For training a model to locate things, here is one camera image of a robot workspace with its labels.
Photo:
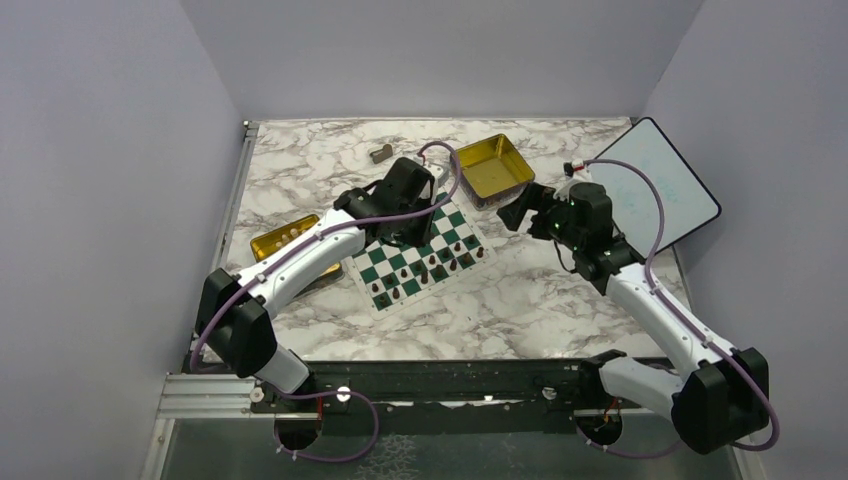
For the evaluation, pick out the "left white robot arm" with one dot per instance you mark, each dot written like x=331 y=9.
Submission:
x=236 y=310

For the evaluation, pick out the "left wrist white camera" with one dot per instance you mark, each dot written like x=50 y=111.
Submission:
x=440 y=174

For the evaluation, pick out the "white chess pieces pile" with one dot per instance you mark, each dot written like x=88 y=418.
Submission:
x=283 y=237

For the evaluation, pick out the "green white chess board mat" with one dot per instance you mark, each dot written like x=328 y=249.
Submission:
x=451 y=223

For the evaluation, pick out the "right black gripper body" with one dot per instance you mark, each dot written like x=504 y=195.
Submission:
x=552 y=223

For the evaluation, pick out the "wrist white camera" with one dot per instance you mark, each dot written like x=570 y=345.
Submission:
x=440 y=174
x=576 y=172

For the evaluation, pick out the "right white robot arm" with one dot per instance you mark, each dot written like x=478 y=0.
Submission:
x=716 y=393

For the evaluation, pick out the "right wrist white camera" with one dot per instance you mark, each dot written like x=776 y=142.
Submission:
x=576 y=172

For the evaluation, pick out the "small grey tan clip device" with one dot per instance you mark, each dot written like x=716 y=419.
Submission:
x=381 y=154

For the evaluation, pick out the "black metal base frame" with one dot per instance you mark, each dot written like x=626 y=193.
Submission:
x=402 y=397

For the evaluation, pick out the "small whiteboard tablet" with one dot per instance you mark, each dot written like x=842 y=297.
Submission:
x=650 y=155

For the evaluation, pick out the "gold tin with white pieces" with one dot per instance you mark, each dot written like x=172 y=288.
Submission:
x=267 y=244

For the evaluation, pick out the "gold tin with dark pieces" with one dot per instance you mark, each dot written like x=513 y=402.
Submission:
x=493 y=170

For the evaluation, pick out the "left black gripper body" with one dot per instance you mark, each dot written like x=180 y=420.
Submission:
x=410 y=207

